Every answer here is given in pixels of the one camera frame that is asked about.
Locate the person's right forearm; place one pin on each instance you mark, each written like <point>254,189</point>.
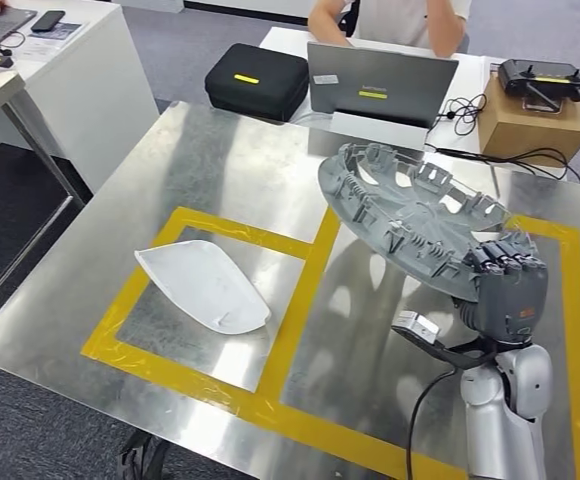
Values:
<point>328,26</point>

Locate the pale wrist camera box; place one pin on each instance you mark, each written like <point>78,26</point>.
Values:
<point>415,326</point>

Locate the black chair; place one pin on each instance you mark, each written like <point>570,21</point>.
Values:
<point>353,16</point>

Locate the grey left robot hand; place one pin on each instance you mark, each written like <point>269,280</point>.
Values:
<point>142,460</point>

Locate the grey plastic wheel cover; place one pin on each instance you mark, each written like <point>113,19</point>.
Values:
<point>410,218</point>

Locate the black case yellow stripe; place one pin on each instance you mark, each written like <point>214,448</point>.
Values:
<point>255,93</point>

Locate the grey laptop yellow sticker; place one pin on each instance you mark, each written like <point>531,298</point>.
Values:
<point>385,73</point>

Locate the person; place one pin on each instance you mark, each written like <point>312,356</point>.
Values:
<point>395,20</point>

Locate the white desk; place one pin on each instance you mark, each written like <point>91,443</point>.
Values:
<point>470,69</point>
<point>95,99</point>

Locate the yellow workbench tape marking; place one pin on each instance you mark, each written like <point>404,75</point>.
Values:
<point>294,305</point>

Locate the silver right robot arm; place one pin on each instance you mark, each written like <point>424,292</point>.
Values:
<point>495,430</point>

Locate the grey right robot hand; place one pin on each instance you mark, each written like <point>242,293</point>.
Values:
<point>513,305</point>

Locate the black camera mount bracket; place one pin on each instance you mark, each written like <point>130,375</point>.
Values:
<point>460,358</point>

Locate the brown cardboard box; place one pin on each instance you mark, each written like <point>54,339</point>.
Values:
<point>530,132</point>

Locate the person's left forearm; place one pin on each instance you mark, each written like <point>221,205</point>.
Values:
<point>445,33</point>

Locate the printed paper sheet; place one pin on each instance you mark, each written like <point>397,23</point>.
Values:
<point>60,41</point>

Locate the white curved shell part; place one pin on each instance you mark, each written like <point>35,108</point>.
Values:
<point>205,285</point>

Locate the black router with antennas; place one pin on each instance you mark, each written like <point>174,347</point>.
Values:
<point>545,71</point>

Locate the black phone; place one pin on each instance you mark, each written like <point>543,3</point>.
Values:
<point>47,20</point>

